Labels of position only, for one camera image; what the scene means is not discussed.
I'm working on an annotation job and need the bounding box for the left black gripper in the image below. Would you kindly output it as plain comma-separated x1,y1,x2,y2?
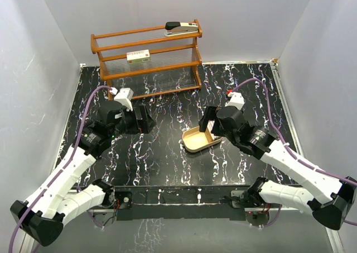
109,104,156,139

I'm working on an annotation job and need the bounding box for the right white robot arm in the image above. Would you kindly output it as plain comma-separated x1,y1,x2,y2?
199,106,356,230

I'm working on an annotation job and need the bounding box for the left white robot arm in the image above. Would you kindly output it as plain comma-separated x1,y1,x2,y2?
10,101,156,247

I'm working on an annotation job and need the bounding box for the stack of cards in tray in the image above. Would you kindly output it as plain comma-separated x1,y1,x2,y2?
206,121,221,141

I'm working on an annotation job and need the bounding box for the beige oval tray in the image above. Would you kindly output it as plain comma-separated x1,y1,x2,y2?
182,123,223,153

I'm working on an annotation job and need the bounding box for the wooden three-tier shelf rack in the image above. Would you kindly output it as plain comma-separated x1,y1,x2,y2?
90,20,202,99

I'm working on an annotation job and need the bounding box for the white and red staples box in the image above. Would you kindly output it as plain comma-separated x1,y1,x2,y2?
126,49,151,64

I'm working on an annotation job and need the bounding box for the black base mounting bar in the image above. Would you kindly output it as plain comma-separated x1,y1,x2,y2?
113,184,276,222

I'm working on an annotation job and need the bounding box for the black and beige stapler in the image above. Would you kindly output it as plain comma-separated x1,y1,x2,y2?
164,21,199,37

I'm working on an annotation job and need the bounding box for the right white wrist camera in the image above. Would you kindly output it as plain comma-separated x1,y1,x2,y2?
225,90,245,110

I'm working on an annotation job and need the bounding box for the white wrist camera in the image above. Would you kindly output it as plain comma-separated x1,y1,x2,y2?
225,90,245,110
109,87,133,111

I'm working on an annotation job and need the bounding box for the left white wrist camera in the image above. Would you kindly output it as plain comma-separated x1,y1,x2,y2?
109,87,133,111

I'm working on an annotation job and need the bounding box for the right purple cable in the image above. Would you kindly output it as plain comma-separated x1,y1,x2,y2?
230,78,357,226

